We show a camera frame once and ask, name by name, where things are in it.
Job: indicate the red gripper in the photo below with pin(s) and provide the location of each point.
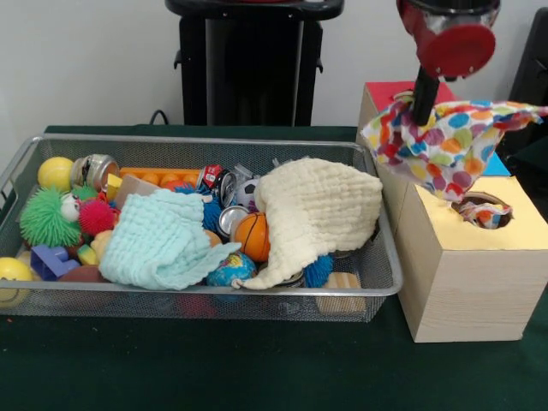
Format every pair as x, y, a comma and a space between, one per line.
454, 50

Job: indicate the multicoloured patterned cloth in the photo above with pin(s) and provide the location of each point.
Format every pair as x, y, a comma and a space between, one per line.
488, 214
454, 145

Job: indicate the cream waffle cloth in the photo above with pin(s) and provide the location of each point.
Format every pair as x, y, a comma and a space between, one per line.
317, 210

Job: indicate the mint waffle cloth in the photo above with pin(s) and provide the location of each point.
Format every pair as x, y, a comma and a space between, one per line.
163, 244

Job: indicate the wooden box with three holes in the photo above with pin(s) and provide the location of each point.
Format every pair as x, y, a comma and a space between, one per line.
462, 282

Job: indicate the shallow clear mesh bin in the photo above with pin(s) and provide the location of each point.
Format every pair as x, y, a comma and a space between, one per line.
171, 304

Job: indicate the small soccer ball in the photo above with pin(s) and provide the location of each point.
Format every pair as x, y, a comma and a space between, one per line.
248, 193

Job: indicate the blue spiky ball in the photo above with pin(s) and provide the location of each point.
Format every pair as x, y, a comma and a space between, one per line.
318, 270

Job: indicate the orange toy basketball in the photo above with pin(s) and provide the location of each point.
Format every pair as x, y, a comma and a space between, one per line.
251, 238

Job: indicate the blue globe ball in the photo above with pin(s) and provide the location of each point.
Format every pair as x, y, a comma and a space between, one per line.
235, 270

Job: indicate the orange toy brick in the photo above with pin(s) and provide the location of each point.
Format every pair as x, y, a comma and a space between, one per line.
158, 177

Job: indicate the crushed silver drink can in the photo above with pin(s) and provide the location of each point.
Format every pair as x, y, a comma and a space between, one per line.
98, 168

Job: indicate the red spiky ball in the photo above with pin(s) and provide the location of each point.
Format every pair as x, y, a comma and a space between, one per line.
97, 217

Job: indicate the yellow ball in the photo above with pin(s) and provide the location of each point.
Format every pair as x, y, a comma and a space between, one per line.
13, 274
56, 173

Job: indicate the green spiky ball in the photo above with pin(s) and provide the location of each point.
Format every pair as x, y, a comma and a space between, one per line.
44, 218

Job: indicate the purple toy block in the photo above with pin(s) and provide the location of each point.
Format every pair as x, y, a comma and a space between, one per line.
51, 261

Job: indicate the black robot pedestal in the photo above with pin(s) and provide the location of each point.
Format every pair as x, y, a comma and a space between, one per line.
248, 68

